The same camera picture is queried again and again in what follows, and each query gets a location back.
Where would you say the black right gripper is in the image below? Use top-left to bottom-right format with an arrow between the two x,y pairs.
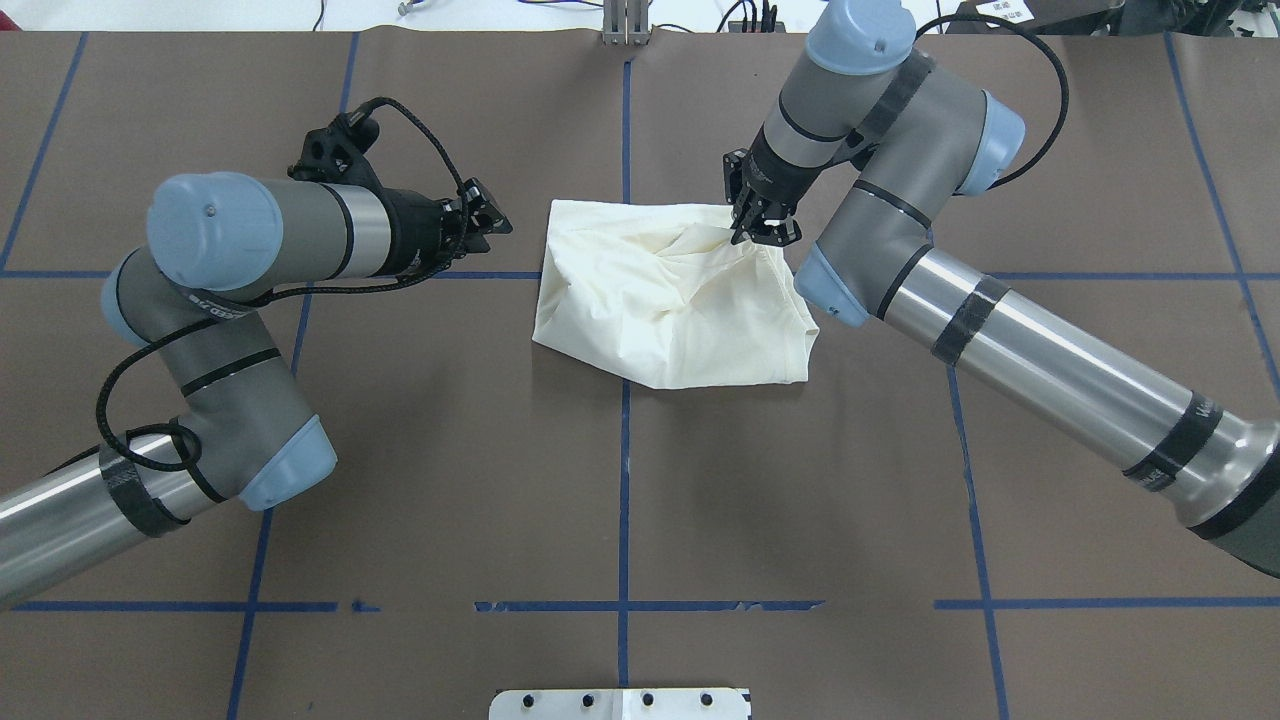
722,129 -> 820,247

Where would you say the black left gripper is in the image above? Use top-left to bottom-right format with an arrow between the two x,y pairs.
288,111 -> 513,279

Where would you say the cream long-sleeve cat shirt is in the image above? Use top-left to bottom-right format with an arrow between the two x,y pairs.
532,199 -> 819,389

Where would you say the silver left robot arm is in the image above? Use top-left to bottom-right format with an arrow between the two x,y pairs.
3,97 -> 512,609

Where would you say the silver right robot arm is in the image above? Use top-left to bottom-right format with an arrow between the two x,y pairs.
724,1 -> 1277,577

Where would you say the aluminium frame post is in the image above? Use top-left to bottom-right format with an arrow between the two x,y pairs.
600,0 -> 652,46

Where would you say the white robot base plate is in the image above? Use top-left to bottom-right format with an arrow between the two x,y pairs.
488,687 -> 753,719

